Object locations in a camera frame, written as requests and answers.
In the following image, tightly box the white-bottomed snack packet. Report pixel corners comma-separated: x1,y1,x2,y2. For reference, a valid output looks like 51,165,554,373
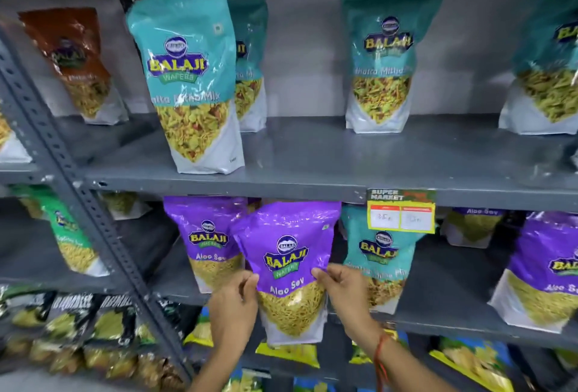
98,191,153,221
0,109,33,165

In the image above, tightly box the green snack packet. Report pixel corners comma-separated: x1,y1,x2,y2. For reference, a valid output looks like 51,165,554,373
11,184,110,278

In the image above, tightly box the person's left forearm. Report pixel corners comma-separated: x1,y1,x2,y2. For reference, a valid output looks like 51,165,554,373
187,338,254,392

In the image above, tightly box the perforated grey rack upright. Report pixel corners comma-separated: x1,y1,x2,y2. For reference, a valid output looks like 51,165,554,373
0,28,196,385

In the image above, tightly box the teal snack packet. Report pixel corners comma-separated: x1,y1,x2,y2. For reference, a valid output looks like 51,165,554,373
340,0,444,135
498,0,578,136
126,0,246,176
340,204,426,316
228,0,270,133

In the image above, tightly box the person's right forearm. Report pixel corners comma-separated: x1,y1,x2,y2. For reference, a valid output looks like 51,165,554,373
360,329,458,392

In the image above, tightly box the row of black snack packets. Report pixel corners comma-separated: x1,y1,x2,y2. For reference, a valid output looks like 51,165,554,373
0,285,187,391

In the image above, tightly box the yellow price label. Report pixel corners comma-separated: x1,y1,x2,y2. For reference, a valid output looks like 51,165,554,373
366,188,437,235

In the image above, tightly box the person's right hand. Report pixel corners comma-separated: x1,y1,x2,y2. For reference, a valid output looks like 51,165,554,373
311,263,384,348

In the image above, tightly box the person's left hand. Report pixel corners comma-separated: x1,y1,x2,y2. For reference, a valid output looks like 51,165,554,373
208,270,261,353

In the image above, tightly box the grey metal shelf rack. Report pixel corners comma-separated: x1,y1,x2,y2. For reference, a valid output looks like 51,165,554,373
0,0,578,392

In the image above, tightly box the brown snack packet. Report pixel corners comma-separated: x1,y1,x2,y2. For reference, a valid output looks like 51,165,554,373
18,7,130,126

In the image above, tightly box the purple snack packet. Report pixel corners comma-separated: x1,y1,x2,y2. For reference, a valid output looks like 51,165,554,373
231,201,342,347
163,196,248,294
440,207,507,250
488,210,578,334

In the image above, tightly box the red thread wrist band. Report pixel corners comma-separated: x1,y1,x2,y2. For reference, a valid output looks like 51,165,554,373
372,332,392,391

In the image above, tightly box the row of yellow chip packets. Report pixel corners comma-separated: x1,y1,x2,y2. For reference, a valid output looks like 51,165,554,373
182,306,578,392

